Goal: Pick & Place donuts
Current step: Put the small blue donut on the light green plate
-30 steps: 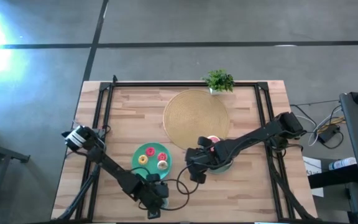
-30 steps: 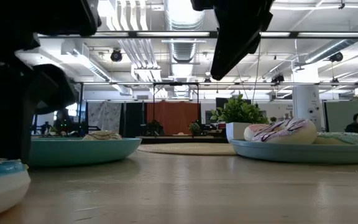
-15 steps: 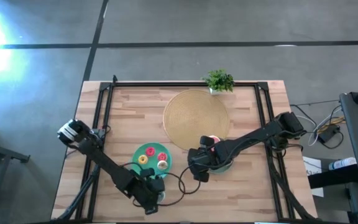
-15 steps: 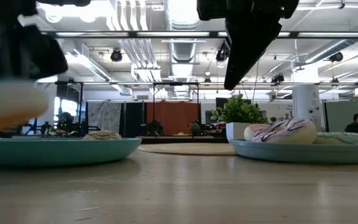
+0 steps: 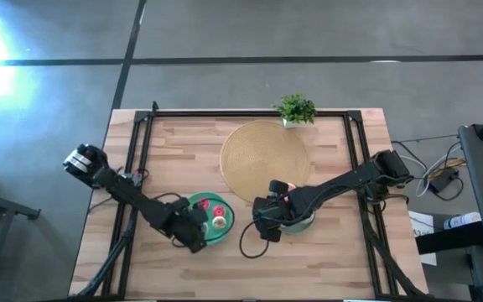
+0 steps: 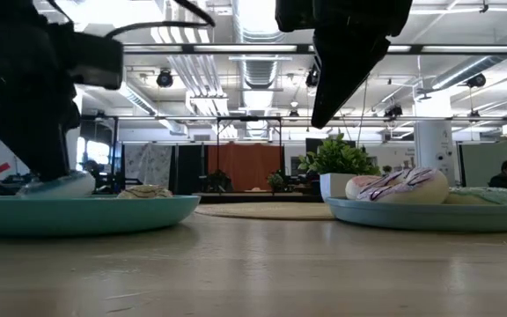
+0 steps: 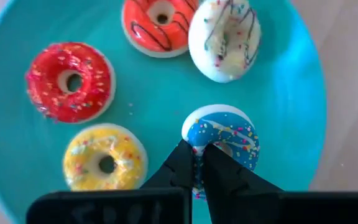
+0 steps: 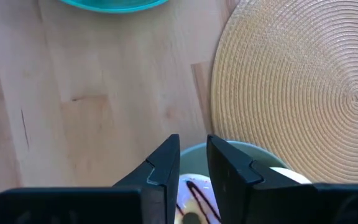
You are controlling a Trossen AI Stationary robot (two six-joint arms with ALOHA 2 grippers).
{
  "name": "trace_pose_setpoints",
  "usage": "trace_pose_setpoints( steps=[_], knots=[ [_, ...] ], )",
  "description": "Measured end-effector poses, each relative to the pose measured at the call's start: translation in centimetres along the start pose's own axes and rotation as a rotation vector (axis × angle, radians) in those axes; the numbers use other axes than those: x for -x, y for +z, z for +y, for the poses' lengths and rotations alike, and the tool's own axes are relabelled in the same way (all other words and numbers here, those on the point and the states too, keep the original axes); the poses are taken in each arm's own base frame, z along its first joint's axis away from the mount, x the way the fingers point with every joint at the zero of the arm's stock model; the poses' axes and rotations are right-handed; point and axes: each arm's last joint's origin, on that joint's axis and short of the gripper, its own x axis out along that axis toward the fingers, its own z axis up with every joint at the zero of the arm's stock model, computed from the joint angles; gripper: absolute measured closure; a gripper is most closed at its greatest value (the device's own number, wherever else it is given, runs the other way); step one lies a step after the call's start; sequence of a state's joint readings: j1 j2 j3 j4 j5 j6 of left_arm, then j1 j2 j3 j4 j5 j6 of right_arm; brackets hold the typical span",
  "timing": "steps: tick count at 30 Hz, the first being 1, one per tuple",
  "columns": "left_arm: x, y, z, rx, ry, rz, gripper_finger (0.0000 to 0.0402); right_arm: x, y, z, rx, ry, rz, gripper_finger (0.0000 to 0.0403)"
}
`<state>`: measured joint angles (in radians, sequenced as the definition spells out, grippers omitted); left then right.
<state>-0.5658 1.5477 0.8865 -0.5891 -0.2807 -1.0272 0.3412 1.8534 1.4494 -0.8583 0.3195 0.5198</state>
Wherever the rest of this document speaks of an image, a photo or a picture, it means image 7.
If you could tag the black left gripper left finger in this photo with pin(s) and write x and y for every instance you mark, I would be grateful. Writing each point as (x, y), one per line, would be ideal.
(166, 202)

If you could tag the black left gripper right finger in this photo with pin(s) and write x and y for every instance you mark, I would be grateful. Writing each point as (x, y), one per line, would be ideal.
(244, 202)

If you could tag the blue frosted sprinkle donut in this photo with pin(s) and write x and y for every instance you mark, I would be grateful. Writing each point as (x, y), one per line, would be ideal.
(228, 130)

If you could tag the yellow frosted sprinkle donut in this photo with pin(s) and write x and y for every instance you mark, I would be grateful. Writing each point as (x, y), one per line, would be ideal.
(82, 161)

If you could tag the large teal plate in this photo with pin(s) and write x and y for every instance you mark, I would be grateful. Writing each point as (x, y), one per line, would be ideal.
(154, 93)

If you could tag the white donut with drizzle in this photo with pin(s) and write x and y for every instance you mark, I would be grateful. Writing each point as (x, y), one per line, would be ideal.
(228, 62)

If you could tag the red frosted sprinkle donut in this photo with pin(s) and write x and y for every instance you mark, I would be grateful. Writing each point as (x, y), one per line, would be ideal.
(48, 93)

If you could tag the orange donut with chocolate drizzle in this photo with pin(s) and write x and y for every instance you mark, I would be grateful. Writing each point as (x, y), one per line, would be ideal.
(179, 37)

